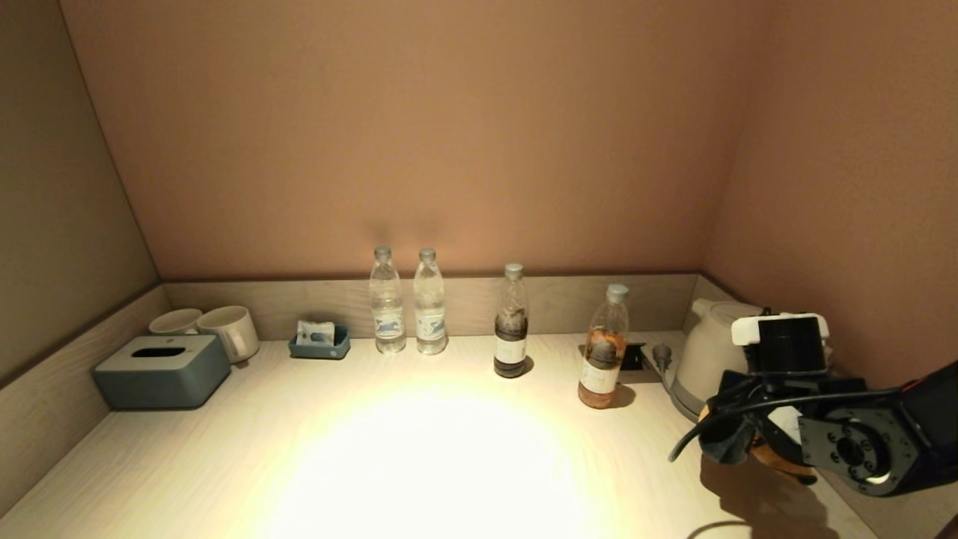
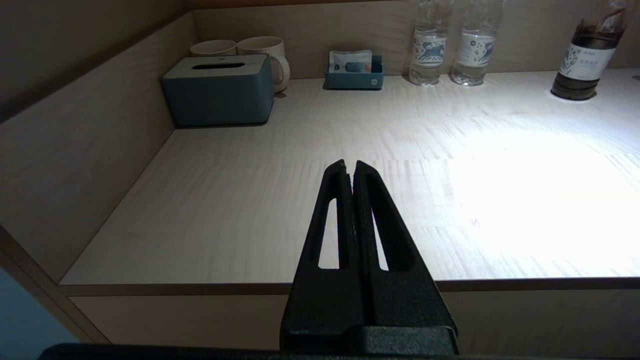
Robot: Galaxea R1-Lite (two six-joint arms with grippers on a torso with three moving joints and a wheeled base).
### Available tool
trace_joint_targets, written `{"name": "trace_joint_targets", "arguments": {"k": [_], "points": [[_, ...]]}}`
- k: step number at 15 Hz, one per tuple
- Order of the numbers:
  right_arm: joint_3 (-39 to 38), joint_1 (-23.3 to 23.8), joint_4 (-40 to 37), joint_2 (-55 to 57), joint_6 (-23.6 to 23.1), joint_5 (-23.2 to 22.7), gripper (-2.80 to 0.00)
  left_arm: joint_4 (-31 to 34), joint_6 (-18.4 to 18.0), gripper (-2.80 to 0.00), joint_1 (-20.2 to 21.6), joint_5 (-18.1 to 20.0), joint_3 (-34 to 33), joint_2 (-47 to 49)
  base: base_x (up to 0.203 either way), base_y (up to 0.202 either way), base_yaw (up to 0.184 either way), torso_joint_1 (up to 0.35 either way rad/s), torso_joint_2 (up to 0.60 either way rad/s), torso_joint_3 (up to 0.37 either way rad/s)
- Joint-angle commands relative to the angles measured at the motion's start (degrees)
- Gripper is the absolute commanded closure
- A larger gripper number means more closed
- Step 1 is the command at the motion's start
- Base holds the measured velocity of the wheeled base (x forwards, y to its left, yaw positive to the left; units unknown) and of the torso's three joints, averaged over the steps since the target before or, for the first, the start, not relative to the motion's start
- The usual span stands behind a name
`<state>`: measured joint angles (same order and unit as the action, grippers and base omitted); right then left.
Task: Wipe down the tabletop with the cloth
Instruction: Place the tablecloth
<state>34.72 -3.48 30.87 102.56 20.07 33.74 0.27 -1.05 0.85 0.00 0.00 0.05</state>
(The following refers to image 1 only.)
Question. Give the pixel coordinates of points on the small blue tray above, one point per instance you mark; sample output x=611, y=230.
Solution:
x=322, y=351

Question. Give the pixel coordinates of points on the clear water bottle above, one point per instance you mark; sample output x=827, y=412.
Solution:
x=430, y=314
x=388, y=314

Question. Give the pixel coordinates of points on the black power socket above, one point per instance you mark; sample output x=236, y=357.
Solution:
x=632, y=357

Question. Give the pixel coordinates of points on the bottle with dark tea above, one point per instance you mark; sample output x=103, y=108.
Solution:
x=511, y=344

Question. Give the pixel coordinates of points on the grey tissue box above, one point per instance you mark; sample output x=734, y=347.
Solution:
x=162, y=376

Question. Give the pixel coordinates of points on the bottle with amber tea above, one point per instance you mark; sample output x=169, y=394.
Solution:
x=601, y=367

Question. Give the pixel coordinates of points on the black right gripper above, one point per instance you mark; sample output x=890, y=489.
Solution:
x=808, y=389

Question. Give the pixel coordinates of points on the white tea bag packet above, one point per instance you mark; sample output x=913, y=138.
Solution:
x=314, y=332

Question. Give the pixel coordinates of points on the grey kettle base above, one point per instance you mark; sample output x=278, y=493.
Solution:
x=685, y=408

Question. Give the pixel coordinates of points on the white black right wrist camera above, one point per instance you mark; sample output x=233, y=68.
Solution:
x=782, y=340

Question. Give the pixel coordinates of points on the red black right robot arm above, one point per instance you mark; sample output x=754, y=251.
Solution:
x=883, y=442

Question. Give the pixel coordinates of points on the white electric kettle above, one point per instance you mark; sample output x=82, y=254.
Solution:
x=711, y=352

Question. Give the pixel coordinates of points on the orange microfibre cloth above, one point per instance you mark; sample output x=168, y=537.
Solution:
x=778, y=457

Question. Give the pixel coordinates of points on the white ceramic mug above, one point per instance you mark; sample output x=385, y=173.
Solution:
x=176, y=322
x=230, y=328

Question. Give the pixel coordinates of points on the grey power plug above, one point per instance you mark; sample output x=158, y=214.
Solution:
x=661, y=353

